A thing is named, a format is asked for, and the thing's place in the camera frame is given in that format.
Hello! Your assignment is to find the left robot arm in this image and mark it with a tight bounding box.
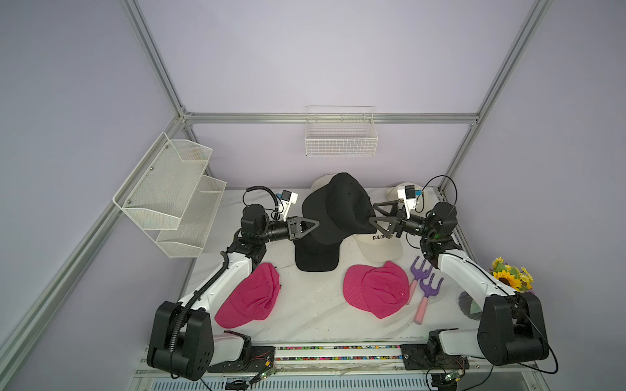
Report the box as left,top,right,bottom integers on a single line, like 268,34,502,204
147,204,320,381

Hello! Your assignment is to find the right magenta cap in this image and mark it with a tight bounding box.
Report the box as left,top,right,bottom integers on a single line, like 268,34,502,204
342,262,410,319

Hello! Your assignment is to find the aluminium front rail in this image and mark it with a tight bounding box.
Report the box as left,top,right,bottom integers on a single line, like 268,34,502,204
128,339,551,391

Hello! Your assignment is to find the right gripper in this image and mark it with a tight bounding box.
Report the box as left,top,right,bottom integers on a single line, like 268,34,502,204
370,200,435,240

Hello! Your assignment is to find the plain black cap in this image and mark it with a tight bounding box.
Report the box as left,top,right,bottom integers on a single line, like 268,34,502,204
294,239,340,273
302,173,377,245

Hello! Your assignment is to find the purple pink garden fork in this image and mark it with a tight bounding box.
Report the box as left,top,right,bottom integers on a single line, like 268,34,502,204
406,256,433,306

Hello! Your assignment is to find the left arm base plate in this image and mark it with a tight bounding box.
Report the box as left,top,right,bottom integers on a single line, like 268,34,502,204
206,346,276,373

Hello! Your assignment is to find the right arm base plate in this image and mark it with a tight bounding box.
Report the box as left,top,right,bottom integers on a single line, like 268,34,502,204
400,344,470,371

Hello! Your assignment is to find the white two-tier mesh shelf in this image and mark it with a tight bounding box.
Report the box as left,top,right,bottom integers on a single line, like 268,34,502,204
112,133,227,258

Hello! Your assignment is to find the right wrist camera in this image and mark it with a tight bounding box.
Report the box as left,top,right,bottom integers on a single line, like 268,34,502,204
398,186,422,218

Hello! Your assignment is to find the cream colorado cap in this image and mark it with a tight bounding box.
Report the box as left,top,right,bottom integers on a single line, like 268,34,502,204
353,233,404,263
386,182,430,203

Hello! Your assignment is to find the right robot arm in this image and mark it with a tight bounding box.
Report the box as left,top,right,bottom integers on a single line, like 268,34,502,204
369,201,550,366

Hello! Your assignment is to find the cream Colorado cap front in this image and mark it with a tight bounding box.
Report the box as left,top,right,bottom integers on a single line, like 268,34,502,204
353,233,404,263

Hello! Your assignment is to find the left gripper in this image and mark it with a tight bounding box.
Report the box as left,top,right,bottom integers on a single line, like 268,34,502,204
258,217,319,244

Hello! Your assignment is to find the sunflower bouquet in pot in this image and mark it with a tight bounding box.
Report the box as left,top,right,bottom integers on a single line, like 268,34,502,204
457,257,534,321

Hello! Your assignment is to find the magenta cap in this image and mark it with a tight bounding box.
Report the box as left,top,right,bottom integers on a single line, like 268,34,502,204
342,262,410,319
215,263,281,329

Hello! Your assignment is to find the left magenta cap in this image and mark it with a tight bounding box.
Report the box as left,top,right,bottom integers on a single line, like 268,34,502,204
215,263,281,329

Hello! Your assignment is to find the white wire wall basket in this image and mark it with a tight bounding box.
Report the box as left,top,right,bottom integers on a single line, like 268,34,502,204
305,105,378,157

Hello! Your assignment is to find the cream Colorado cap back right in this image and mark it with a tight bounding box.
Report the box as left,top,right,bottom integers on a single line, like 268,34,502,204
386,182,430,203

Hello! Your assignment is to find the aluminium cage frame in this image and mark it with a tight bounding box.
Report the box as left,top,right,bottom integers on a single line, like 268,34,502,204
0,0,556,377

